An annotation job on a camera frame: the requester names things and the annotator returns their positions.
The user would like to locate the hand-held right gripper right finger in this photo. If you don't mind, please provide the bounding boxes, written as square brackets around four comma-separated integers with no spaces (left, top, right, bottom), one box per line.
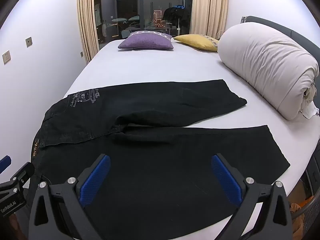
[211,153,293,240]

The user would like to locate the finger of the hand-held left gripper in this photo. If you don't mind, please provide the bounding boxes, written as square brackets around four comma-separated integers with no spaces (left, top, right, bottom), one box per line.
[0,155,12,174]
[9,162,35,189]

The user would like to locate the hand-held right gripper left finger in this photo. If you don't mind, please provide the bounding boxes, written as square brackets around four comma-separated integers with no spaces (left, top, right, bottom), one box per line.
[28,153,112,240]

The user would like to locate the black pants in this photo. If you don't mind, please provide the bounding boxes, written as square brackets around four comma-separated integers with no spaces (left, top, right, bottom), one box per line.
[29,79,291,240]

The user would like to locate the orange cloth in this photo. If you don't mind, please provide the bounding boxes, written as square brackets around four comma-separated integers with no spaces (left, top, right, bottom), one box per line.
[289,197,314,219]

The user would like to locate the beige pillow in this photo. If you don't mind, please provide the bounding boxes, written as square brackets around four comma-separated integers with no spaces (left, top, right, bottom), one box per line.
[217,24,320,120]

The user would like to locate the white bed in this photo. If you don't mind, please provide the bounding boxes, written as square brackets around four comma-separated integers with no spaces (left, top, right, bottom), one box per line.
[15,36,320,240]

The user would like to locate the yellow pillow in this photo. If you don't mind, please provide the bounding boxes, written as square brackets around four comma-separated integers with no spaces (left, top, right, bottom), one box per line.
[173,34,220,52]

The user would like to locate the purple pillow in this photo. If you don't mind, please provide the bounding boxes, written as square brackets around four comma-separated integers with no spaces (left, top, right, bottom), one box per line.
[117,31,174,50]

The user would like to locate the grey headboard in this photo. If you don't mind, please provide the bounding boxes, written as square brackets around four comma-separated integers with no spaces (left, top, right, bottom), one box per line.
[240,16,320,55]

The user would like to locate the beige curtain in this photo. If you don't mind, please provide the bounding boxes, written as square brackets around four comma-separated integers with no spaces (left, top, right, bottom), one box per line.
[190,0,232,39]
[76,0,102,64]

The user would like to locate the black hanging garment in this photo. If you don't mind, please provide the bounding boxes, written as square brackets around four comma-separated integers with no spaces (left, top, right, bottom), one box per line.
[162,6,192,35]

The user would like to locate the dark glass window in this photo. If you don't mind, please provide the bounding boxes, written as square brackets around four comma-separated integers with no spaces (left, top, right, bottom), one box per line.
[94,0,194,43]

